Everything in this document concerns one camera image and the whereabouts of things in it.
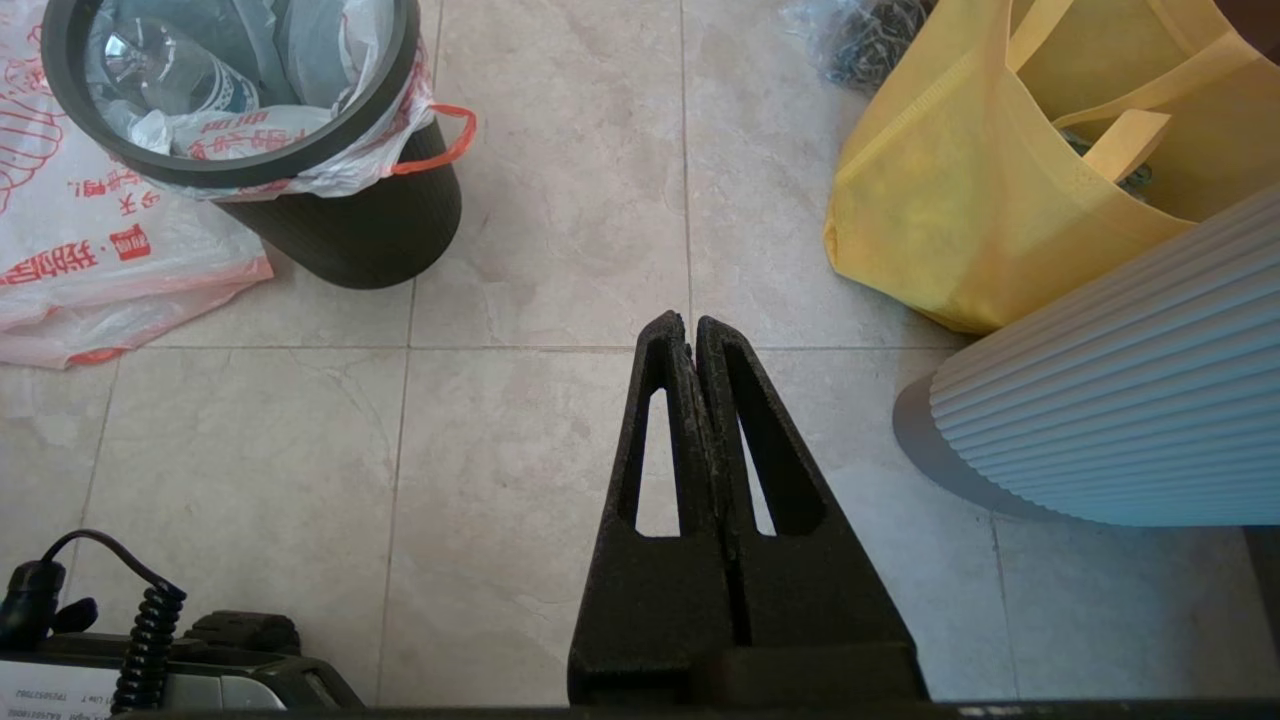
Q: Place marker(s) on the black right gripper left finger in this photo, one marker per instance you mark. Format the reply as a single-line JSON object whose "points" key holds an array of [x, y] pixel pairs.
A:
{"points": [[650, 600]]}

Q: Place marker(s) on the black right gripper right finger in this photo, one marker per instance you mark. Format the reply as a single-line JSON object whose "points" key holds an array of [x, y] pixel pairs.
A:
{"points": [[820, 600]]}

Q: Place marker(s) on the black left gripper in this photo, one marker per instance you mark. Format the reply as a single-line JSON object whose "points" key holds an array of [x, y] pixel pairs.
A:
{"points": [[240, 635]]}

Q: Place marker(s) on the white red-print plastic bag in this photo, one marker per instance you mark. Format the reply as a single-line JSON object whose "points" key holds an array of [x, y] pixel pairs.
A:
{"points": [[330, 50], [100, 260]]}

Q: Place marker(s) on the yellow fabric tote bag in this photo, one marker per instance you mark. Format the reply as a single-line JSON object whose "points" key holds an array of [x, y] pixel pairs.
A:
{"points": [[930, 200]]}

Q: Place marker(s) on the clear bag with black items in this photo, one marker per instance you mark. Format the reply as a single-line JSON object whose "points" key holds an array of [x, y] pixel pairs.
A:
{"points": [[870, 40]]}

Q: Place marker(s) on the white ribbed round bin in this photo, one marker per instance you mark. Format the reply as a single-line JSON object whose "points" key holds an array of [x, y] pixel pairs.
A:
{"points": [[1100, 420]]}

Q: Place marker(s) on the clear plastic bottle with label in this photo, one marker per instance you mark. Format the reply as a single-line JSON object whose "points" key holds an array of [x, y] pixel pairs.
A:
{"points": [[170, 70]]}

